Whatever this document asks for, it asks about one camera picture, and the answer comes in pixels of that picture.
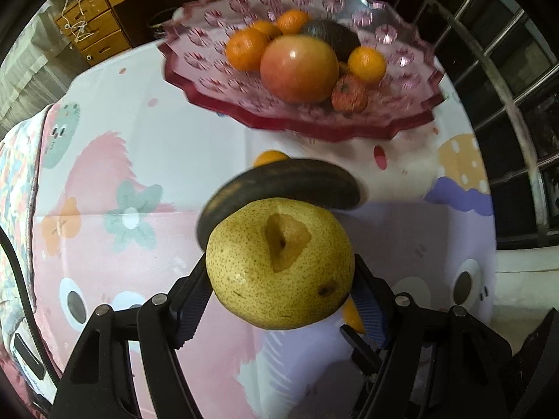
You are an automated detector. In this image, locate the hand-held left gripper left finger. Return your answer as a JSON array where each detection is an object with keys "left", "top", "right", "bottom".
[{"left": 52, "top": 253, "right": 216, "bottom": 419}]

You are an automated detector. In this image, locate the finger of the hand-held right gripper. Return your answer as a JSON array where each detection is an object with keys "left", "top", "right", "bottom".
[{"left": 340, "top": 325, "right": 383, "bottom": 378}]

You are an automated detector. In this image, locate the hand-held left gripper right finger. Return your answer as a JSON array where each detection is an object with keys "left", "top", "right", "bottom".
[{"left": 349, "top": 253, "right": 515, "bottom": 419}]

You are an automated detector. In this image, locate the yellow pear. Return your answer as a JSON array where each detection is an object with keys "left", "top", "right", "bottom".
[{"left": 205, "top": 198, "right": 355, "bottom": 330}]

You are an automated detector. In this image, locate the pink glass fruit bowl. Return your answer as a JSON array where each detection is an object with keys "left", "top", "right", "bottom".
[{"left": 158, "top": 0, "right": 443, "bottom": 142}]

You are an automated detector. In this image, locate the small red fruit with stem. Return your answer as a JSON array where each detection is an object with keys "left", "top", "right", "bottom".
[{"left": 331, "top": 75, "right": 369, "bottom": 113}]

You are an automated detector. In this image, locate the red-yellow apple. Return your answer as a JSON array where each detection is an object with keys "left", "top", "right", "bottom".
[{"left": 260, "top": 35, "right": 340, "bottom": 104}]

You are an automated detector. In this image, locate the dark avocado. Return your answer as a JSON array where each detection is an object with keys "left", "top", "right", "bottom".
[{"left": 301, "top": 20, "right": 361, "bottom": 63}]

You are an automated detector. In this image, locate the dark overripe banana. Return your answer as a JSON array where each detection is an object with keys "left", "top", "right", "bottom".
[{"left": 196, "top": 158, "right": 362, "bottom": 254}]

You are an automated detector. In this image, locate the cartoon printed tablecloth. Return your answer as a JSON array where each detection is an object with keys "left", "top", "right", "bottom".
[{"left": 26, "top": 39, "right": 496, "bottom": 419}]

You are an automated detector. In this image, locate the black trash bin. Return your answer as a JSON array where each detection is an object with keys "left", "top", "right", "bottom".
[{"left": 146, "top": 6, "right": 182, "bottom": 42}]

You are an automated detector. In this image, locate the metal window grille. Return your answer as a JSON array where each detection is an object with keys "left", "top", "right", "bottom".
[{"left": 362, "top": 0, "right": 559, "bottom": 249}]

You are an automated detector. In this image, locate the lace covered cabinet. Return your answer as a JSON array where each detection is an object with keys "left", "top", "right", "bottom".
[{"left": 0, "top": 0, "right": 75, "bottom": 132}]

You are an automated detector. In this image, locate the wooden desk with drawers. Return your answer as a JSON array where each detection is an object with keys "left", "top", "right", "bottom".
[{"left": 55, "top": 0, "right": 289, "bottom": 68}]

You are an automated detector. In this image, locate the black cable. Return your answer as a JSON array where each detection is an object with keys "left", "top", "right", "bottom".
[{"left": 0, "top": 227, "right": 62, "bottom": 385}]

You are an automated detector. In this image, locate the white charger cable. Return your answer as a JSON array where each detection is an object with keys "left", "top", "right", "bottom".
[{"left": 60, "top": 0, "right": 93, "bottom": 45}]

